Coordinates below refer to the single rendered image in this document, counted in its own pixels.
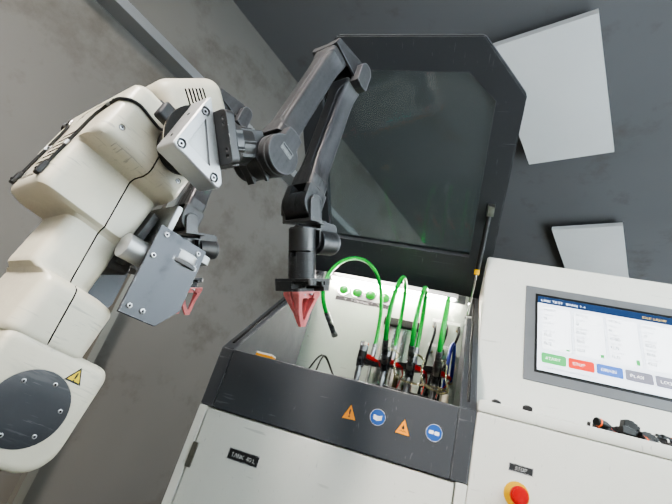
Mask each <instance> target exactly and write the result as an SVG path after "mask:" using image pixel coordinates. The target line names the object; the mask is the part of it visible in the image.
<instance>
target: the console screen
mask: <svg viewBox="0 0 672 504"><path fill-rule="evenodd" d="M523 379H525V380H530V381H534V382H539V383H543V384H547V385H552V386H556V387H561V388H565V389H570V390H574V391H578V392H583V393H587V394H592V395H596V396H601V397H605V398H609V399H614V400H618V401H623V402H627V403H631V404H636V405H640V406H645V407H649V408H654V409H658V410H662V411H667V412H671V413H672V309H668V308H662V307H656V306H650V305H644V304H638V303H632V302H625V301H619V300H613V299H607V298H601V297H595V296H589V295H583V294H577V293H571V292H565V291H558V290H552V289H546V288H540V287H534V286H528V285H527V286H526V301H525V328H524V355H523Z"/></svg>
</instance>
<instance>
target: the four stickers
mask: <svg viewBox="0 0 672 504"><path fill-rule="evenodd" d="M358 410H359V405H357V404H352V403H348V402H344V404H343V409H342V414H341V418H342V419H346V420H350V421H354V422H356V420H357V415H358ZM386 415H387V411H386V410H382V409H378V408H374V407H371V412H370V416H369V421H368V424H371V425H375V426H379V427H383V428H384V425H385V420H386ZM412 425H413V420H410V419H407V418H403V417H400V416H397V419H396V423H395V428H394V433H396V434H399V435H402V436H406V437H409V438H410V435H411V430H412ZM443 431H444V427H443V426H440V425H437V424H434V423H431V422H428V421H427V426H426V431H425V435H424V439H426V440H429V441H432V442H435V443H438V444H441V441H442V436H443Z"/></svg>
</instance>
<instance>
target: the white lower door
mask: <svg viewBox="0 0 672 504"><path fill-rule="evenodd" d="M184 466H186V469H185V472H184V474H183V477H182V479H181V482H180V485H179V487H178V490H177V493H176V495H175V498H174V500H173V503H172V504H451V503H452V496H453V488H454V484H453V483H452V482H449V481H446V480H442V479H439V478H436V477H433V476H429V475H426V474H423V473H420V472H416V471H413V470H410V469H407V468H403V467H400V466H397V465H394V464H391V463H387V462H384V461H381V460H378V459H374V458H371V457H368V456H365V455H361V454H358V453H355V452H352V451H348V450H345V449H342V448H339V447H335V446H332V445H329V444H326V443H322V442H319V441H316V440H313V439H310V438H306V437H303V436H300V435H297V434H293V433H290V432H287V431H284V430H280V429H277V428H274V427H271V426H267V425H264V424H261V423H258V422H254V421H251V420H248V419H245V418H241V417H238V416H235V415H232V414H229V413H225V412H222V411H219V410H216V409H212V408H209V409H208V411H207V414H206V416H205V419H204V422H203V424H202V427H201V429H200V432H199V435H198V437H197V440H196V441H193V444H192V447H191V449H190V452H189V454H188V457H187V460H186V462H185V465H184Z"/></svg>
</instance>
